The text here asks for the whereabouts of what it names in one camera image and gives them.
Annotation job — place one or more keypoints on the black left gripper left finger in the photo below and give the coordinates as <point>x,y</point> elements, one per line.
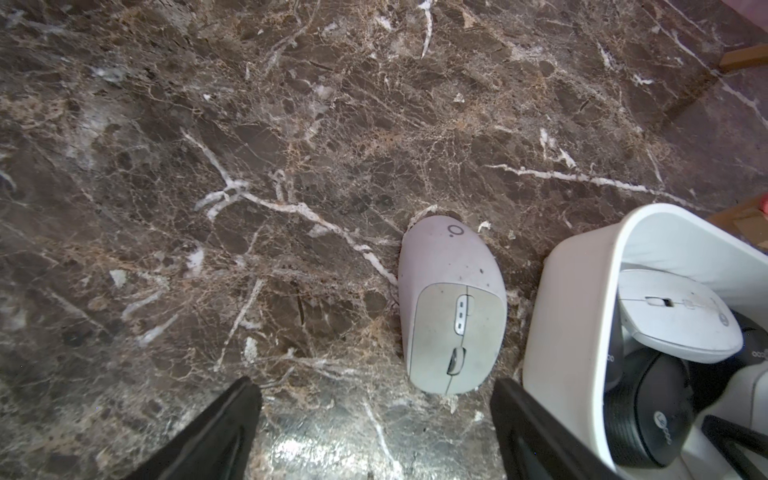
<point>216,444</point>

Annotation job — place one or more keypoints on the grey lilac computer mouse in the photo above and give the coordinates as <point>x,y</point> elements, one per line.
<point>453,306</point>

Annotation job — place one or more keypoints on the white plastic storage box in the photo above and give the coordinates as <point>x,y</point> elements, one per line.
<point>566,353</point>

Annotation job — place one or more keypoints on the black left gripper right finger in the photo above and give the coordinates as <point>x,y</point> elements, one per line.
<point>534,444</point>

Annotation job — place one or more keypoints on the black ribbed computer mouse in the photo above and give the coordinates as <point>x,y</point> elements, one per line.
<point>648,415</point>

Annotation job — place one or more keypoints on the black Lecoo computer mouse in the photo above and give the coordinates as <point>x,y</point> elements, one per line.
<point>709,381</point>

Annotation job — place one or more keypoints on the white computer mouse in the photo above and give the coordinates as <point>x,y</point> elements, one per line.
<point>677,316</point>

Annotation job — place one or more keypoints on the wooden whiteboard stand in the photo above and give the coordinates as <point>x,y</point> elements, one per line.
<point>748,57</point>

